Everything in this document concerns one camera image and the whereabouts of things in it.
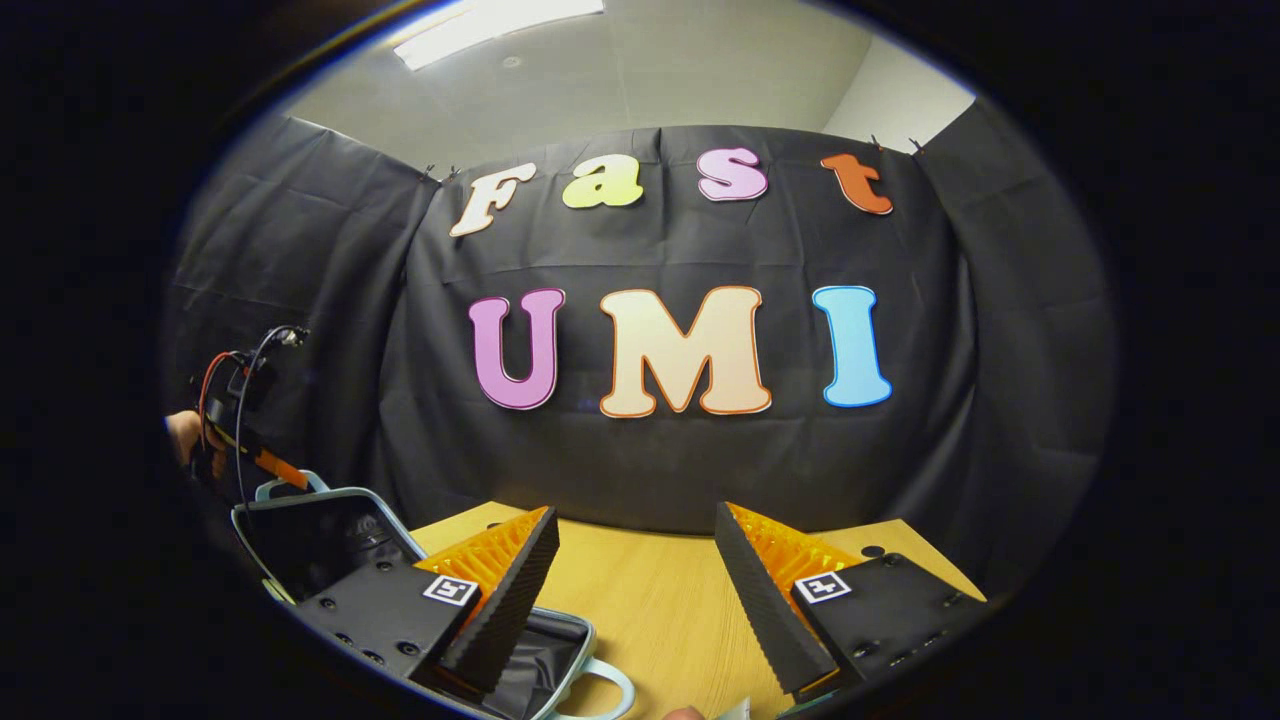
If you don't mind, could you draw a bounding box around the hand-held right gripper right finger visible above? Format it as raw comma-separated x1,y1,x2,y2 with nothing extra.
714,501,990,699

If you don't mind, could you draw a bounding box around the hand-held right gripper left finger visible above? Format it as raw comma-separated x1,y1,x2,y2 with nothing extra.
293,505,562,695

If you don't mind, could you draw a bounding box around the light blue suitcase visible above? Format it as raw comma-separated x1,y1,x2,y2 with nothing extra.
230,470,637,720

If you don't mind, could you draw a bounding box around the ceiling light panel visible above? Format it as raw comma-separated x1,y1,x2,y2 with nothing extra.
392,0,607,71

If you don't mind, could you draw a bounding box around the black cable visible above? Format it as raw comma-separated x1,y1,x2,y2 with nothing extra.
232,324,311,506

